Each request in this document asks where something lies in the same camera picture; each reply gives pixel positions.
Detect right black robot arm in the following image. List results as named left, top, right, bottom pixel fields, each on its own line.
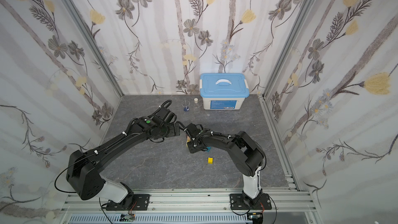
left=177, top=122, right=266, bottom=208

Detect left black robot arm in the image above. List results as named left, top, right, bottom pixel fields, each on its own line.
left=64, top=100, right=180, bottom=211

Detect blue lid storage box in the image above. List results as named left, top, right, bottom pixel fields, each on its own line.
left=200, top=73, right=250, bottom=110

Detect small circuit board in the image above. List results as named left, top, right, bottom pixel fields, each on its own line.
left=119, top=214, right=136, bottom=222

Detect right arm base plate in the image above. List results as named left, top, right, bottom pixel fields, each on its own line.
left=229, top=193, right=273, bottom=211

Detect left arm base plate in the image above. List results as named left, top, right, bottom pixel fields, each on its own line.
left=105, top=194, right=151, bottom=211

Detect white slotted cable duct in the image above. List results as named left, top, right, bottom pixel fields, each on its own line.
left=66, top=213, right=252, bottom=224

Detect aluminium frame rail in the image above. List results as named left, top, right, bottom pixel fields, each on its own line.
left=61, top=187, right=316, bottom=213

